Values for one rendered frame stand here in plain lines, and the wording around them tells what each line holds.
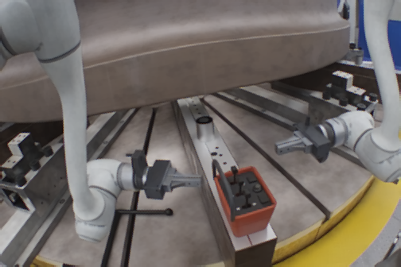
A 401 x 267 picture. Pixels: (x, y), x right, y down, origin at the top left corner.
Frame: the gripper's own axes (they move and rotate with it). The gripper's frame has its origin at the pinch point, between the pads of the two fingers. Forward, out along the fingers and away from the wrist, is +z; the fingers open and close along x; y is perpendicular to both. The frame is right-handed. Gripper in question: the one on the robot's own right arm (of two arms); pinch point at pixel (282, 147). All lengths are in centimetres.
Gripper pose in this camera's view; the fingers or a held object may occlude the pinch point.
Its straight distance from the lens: 70.6
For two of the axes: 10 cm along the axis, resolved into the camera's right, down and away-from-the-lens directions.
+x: 2.2, 4.8, -8.5
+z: -9.7, 2.1, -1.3
